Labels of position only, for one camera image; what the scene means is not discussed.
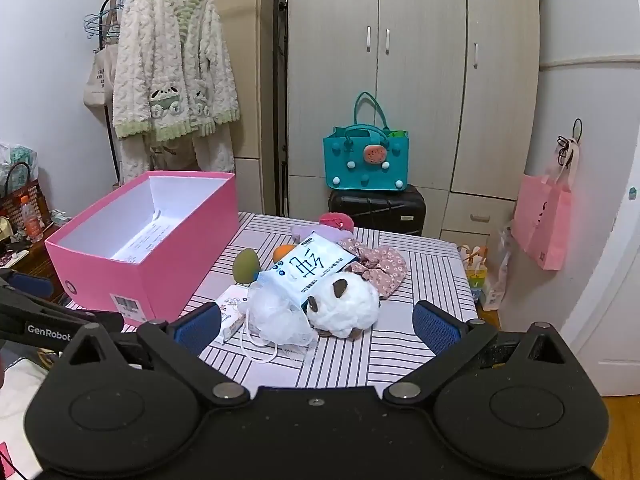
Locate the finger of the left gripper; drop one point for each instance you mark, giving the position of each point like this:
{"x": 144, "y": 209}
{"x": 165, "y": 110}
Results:
{"x": 29, "y": 318}

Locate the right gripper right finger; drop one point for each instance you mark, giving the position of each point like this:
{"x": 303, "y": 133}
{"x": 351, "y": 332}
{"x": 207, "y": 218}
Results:
{"x": 456, "y": 346}

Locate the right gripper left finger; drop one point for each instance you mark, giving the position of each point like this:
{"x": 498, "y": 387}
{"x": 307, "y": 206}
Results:
{"x": 175, "y": 348}

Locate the small white tissue pack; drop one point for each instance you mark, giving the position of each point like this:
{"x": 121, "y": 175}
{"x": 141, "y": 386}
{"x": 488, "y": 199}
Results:
{"x": 231, "y": 305}

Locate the pink floral scrunchie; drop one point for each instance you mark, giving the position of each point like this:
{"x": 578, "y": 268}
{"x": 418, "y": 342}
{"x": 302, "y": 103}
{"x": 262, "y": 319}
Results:
{"x": 383, "y": 267}

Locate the white mesh bath pouf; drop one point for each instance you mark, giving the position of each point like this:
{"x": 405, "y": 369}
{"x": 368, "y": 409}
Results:
{"x": 272, "y": 323}

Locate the white panda plush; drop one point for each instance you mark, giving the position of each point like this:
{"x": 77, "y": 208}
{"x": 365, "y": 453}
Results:
{"x": 343, "y": 305}

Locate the green egg sponge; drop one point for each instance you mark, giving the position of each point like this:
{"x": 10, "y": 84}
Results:
{"x": 246, "y": 267}

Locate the blue wet wipes pack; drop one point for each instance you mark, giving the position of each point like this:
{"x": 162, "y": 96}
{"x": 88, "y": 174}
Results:
{"x": 298, "y": 273}

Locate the orange egg sponge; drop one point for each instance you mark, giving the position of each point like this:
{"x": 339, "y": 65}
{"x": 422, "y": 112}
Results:
{"x": 281, "y": 251}

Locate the purple plush with pink hat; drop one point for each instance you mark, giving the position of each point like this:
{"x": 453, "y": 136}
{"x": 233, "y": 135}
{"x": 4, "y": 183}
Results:
{"x": 332, "y": 226}

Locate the orange drink bottle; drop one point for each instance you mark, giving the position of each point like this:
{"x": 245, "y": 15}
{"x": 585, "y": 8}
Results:
{"x": 31, "y": 221}

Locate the colourful gift bag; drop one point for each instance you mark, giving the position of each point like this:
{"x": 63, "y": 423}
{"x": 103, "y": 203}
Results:
{"x": 487, "y": 278}

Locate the pink cardboard box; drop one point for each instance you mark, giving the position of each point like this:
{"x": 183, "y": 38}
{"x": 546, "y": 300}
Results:
{"x": 143, "y": 250}

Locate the striped tablecloth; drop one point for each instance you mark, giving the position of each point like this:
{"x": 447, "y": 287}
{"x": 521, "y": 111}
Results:
{"x": 383, "y": 353}

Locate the black suitcase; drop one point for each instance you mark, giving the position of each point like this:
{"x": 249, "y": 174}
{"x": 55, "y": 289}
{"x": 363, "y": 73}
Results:
{"x": 401, "y": 212}

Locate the pink paper bag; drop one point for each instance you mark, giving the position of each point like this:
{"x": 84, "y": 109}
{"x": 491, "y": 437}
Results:
{"x": 541, "y": 223}

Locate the white door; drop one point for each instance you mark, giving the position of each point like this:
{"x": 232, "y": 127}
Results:
{"x": 603, "y": 327}

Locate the teal felt tote bag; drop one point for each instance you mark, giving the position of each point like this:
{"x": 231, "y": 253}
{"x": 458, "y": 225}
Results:
{"x": 366, "y": 157}

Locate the beige canvas tote bag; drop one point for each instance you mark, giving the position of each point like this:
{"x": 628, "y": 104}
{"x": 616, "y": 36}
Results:
{"x": 98, "y": 90}

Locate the beige wardrobe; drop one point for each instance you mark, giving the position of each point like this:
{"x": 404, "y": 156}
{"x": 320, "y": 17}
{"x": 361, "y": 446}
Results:
{"x": 460, "y": 76}

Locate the black clothes rack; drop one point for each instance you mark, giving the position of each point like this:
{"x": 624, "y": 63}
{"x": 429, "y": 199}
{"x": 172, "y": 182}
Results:
{"x": 106, "y": 110}

